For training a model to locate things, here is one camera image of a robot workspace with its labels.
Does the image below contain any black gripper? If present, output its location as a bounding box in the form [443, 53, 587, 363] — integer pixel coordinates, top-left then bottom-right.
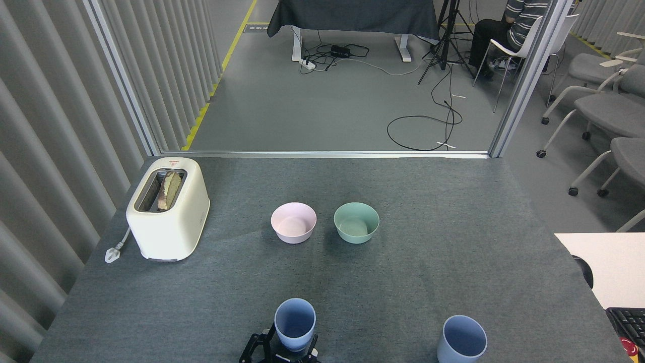
[239, 324, 321, 363]

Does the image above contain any light blue cup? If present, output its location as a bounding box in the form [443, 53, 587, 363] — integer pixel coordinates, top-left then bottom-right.
[436, 315, 488, 363]
[274, 298, 317, 352]

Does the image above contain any pink bowl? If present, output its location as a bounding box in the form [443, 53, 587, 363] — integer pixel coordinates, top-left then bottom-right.
[271, 202, 317, 245]

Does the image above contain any green bowl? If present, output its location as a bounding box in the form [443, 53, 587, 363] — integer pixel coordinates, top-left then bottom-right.
[334, 202, 380, 245]

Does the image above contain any cream white toaster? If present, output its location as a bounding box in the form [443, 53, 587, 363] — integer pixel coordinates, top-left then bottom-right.
[126, 157, 210, 262]

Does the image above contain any bread slice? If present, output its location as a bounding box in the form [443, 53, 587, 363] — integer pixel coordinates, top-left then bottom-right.
[157, 170, 182, 211]

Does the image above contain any black round object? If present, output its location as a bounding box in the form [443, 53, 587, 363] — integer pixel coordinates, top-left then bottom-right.
[572, 255, 594, 289]

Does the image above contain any white desk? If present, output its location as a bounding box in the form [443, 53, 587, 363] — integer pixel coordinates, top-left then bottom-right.
[554, 232, 645, 310]

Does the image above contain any table with dark cloth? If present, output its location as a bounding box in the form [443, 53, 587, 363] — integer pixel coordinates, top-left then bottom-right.
[267, 0, 440, 63]

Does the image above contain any black tripod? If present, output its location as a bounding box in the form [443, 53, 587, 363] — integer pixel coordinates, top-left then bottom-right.
[417, 0, 477, 85]

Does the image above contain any black keyboard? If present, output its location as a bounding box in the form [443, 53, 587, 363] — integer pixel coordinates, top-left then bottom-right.
[605, 307, 645, 348]

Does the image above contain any white chair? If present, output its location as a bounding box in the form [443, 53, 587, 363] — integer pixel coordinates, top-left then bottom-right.
[473, 14, 580, 112]

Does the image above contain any grey wheeled chair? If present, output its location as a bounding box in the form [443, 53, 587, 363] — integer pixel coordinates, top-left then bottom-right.
[568, 137, 645, 198]
[542, 31, 645, 125]
[536, 66, 645, 158]

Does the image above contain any person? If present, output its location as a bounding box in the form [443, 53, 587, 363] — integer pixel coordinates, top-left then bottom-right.
[469, 0, 550, 79]

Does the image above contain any silver frame rail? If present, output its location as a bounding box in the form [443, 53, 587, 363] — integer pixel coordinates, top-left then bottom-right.
[160, 150, 492, 160]

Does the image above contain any white toaster plug cable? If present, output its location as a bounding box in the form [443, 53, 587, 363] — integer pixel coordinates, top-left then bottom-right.
[105, 227, 133, 264]

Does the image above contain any black looped floor cable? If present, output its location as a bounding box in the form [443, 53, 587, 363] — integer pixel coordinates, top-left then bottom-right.
[386, 63, 463, 152]

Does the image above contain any white floor cable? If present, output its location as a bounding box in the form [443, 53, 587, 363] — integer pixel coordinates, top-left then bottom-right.
[348, 57, 429, 76]

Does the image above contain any silver frame post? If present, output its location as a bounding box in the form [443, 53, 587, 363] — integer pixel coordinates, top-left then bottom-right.
[489, 0, 575, 158]
[83, 0, 163, 157]

